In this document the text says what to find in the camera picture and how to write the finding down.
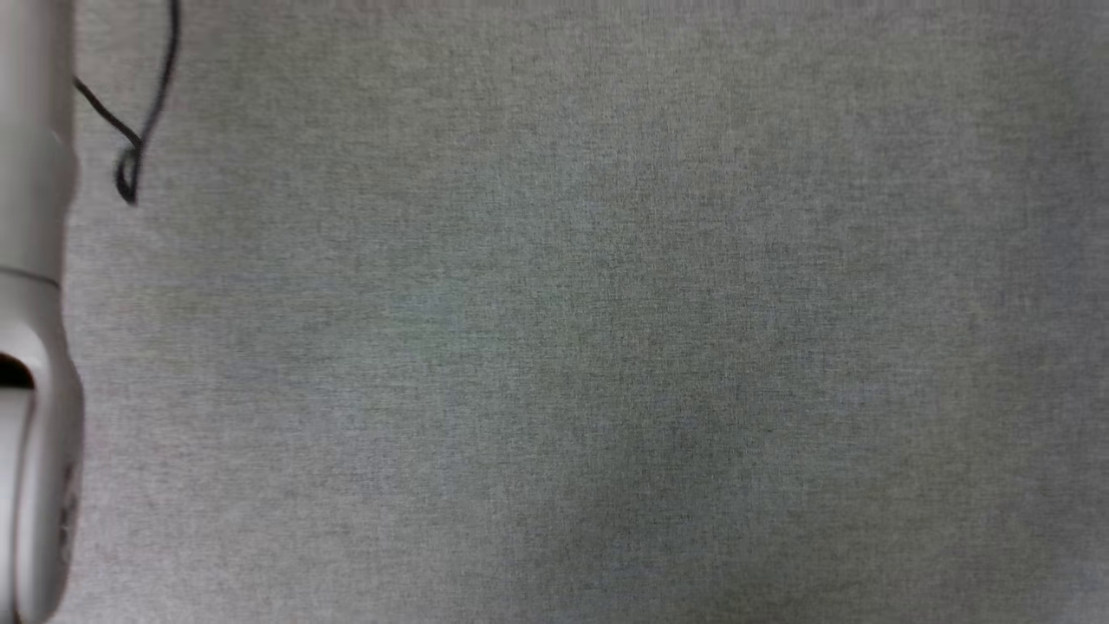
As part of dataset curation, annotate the grey fabric sofa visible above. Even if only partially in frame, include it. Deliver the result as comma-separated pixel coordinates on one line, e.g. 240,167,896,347
52,0,1109,624

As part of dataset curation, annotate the thin black cable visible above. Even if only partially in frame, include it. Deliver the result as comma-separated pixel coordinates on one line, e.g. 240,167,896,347
73,0,181,207

